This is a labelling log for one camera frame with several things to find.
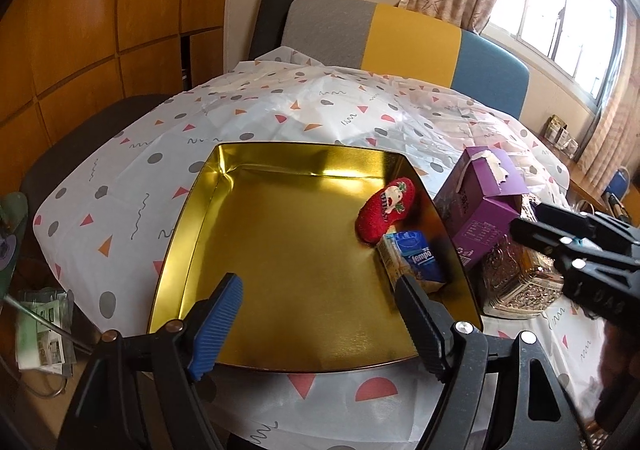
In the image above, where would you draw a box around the red plush strawberry toy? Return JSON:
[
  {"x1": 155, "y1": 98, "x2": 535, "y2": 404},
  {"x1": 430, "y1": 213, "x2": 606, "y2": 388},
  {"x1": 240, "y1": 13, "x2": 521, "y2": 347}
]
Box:
[{"x1": 355, "y1": 177, "x2": 417, "y2": 244}]

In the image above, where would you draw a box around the wooden wardrobe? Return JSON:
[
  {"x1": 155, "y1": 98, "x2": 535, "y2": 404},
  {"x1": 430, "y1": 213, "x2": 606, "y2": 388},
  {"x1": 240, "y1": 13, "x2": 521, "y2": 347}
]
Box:
[{"x1": 0, "y1": 0, "x2": 236, "y2": 165}]

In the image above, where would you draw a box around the gold metal tin tray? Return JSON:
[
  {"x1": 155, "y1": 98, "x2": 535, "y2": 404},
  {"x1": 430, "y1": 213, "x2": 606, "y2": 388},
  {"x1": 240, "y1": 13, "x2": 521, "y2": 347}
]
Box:
[{"x1": 146, "y1": 142, "x2": 485, "y2": 375}]

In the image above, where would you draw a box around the blue chair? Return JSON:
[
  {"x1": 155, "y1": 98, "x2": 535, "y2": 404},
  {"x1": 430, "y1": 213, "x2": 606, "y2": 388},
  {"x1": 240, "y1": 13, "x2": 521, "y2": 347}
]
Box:
[{"x1": 602, "y1": 167, "x2": 632, "y2": 203}]

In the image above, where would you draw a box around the purple cardboard box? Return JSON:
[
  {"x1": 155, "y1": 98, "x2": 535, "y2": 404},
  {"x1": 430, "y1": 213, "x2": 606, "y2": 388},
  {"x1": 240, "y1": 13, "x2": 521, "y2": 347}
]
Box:
[{"x1": 432, "y1": 146, "x2": 533, "y2": 273}]

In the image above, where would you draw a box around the row of small boxes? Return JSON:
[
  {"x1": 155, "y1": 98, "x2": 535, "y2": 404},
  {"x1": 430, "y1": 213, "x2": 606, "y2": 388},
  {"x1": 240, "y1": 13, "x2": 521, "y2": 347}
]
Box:
[{"x1": 542, "y1": 115, "x2": 581, "y2": 161}]

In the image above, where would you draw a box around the ornate gold metal box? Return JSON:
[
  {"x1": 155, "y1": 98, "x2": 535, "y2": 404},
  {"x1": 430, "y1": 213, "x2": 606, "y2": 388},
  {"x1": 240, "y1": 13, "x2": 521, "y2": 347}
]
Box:
[{"x1": 470, "y1": 195, "x2": 568, "y2": 321}]

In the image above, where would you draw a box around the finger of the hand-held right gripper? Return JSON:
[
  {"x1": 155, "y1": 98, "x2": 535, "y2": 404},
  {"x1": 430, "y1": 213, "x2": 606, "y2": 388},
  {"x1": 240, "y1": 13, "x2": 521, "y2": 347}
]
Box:
[
  {"x1": 535, "y1": 202, "x2": 640, "y2": 255},
  {"x1": 510, "y1": 217, "x2": 640, "y2": 325}
]

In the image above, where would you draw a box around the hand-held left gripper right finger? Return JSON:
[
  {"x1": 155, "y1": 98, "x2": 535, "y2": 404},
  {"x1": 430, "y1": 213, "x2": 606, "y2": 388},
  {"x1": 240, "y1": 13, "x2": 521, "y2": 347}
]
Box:
[{"x1": 395, "y1": 275, "x2": 583, "y2": 450}]

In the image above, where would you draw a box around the grey yellow blue sofa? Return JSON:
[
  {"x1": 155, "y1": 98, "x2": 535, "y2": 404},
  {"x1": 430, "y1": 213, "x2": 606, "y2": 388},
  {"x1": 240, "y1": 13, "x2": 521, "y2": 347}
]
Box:
[{"x1": 280, "y1": 0, "x2": 531, "y2": 123}]

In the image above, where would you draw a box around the stack of paper packets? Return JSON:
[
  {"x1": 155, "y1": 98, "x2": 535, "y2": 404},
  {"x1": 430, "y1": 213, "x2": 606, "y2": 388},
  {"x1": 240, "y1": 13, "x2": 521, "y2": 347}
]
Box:
[{"x1": 15, "y1": 287, "x2": 76, "y2": 376}]

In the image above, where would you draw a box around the green patterned object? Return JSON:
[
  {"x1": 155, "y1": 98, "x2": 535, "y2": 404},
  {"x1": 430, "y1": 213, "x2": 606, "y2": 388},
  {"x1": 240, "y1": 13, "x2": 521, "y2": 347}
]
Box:
[{"x1": 0, "y1": 192, "x2": 29, "y2": 275}]

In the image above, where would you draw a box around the blue tissue pack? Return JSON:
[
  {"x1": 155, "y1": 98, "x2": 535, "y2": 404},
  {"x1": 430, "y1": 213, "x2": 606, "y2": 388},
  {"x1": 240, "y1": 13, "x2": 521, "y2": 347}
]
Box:
[{"x1": 376, "y1": 230, "x2": 447, "y2": 295}]

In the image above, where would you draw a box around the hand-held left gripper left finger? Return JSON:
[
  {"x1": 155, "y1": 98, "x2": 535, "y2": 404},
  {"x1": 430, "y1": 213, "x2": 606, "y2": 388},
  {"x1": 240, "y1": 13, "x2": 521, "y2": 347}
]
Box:
[{"x1": 57, "y1": 272, "x2": 246, "y2": 450}]

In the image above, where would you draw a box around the white patterned tablecloth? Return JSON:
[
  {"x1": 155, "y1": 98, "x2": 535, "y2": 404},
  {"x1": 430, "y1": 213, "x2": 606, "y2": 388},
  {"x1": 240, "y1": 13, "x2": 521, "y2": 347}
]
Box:
[{"x1": 32, "y1": 47, "x2": 608, "y2": 450}]

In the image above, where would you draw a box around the barred window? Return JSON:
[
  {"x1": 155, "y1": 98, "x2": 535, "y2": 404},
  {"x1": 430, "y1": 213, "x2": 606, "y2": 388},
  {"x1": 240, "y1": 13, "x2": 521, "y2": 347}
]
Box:
[{"x1": 480, "y1": 0, "x2": 632, "y2": 105}]

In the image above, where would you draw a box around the black rolled mat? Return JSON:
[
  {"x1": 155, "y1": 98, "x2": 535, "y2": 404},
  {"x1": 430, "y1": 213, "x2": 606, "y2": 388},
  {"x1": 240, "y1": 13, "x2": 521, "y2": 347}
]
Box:
[{"x1": 248, "y1": 0, "x2": 301, "y2": 61}]

